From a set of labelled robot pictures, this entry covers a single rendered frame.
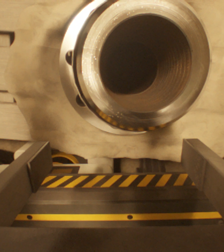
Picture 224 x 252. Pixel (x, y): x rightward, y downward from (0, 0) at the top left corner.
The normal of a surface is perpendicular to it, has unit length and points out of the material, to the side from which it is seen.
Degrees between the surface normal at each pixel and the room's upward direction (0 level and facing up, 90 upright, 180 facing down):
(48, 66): 61
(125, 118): 0
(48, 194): 0
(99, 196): 0
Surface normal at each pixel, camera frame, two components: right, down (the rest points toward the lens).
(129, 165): -0.02, 0.29
